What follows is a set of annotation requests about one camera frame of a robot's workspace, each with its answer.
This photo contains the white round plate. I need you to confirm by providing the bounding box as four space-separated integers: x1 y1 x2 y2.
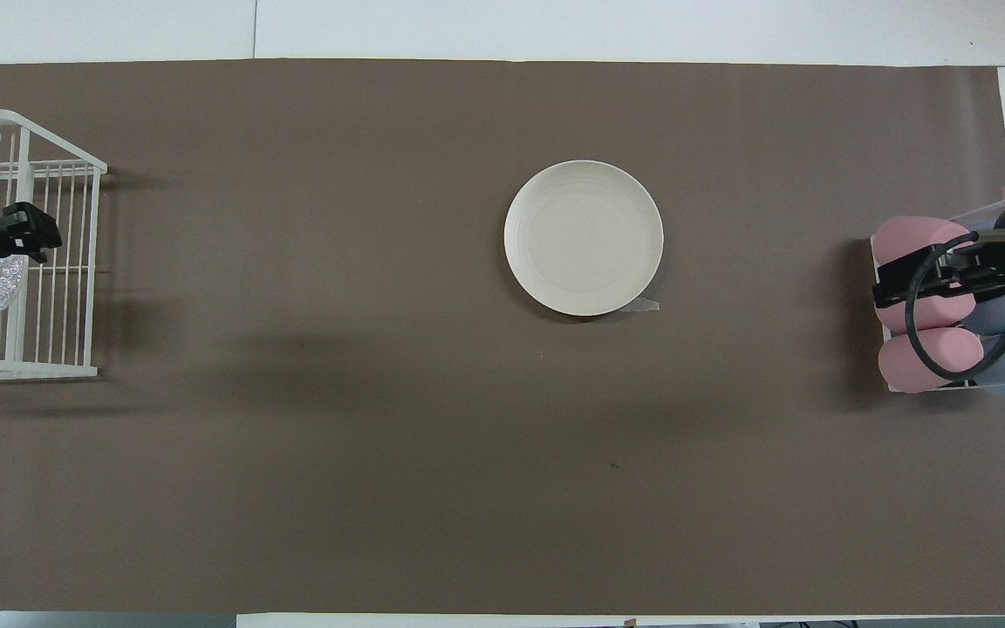
504 160 665 317

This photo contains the pink foam cylinder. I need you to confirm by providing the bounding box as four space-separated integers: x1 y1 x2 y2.
878 327 984 393
879 297 977 333
872 216 974 284

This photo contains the brown table mat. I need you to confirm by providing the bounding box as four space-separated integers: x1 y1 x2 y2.
0 58 1005 616

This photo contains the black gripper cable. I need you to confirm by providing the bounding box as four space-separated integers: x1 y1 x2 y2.
904 229 1005 383

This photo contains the white wire basket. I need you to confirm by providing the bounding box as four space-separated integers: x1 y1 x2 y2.
0 109 108 381

